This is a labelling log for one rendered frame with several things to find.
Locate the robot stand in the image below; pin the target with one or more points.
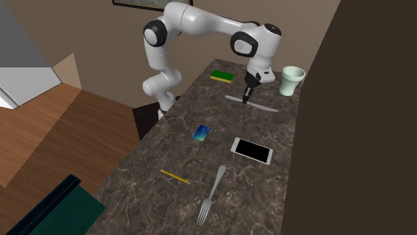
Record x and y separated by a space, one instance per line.
146 118

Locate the silver fork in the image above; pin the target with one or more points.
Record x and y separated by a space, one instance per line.
211 195

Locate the green and yellow sponge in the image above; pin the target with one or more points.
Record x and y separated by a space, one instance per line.
222 75

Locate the white phone with black screen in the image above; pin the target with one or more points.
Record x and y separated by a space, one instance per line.
251 151

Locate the yellow pencil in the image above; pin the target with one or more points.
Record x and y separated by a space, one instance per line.
175 176

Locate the blue card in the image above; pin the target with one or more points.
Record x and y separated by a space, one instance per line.
201 133

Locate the pale green cup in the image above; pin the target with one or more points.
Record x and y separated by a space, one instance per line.
290 81

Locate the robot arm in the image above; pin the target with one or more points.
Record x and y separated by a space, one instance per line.
208 24

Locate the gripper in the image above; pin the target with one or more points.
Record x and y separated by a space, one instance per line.
251 80

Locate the grey knife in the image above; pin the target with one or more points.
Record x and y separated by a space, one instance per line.
260 106

